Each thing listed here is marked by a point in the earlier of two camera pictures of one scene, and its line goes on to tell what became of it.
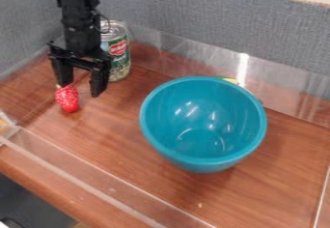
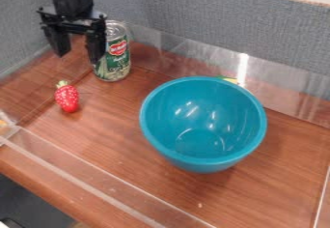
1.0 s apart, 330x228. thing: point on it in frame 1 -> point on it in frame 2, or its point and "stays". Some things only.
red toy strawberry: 65,97 stays
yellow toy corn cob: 231,79 stays
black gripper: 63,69 -> 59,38
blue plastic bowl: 203,122 stays
